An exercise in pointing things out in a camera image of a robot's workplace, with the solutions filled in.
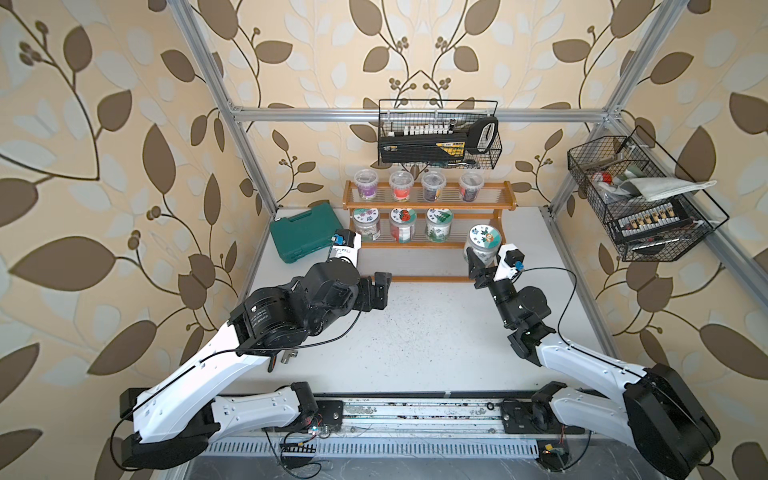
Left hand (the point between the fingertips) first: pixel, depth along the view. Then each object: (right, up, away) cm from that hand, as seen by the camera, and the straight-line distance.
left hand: (375, 276), depth 60 cm
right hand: (+27, +5, +17) cm, 32 cm away
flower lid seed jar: (-4, +12, +27) cm, 30 cm away
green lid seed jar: (+17, +12, +27) cm, 34 cm away
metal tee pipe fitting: (-27, -26, +25) cm, 45 cm away
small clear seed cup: (+14, +23, +21) cm, 34 cm away
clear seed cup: (+25, +23, +21) cm, 39 cm away
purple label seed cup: (-4, +23, +21) cm, 32 cm away
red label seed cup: (+6, +23, +21) cm, 32 cm away
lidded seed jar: (+26, +7, +13) cm, 30 cm away
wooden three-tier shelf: (+11, +9, +32) cm, 35 cm away
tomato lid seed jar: (+6, +12, +27) cm, 30 cm away
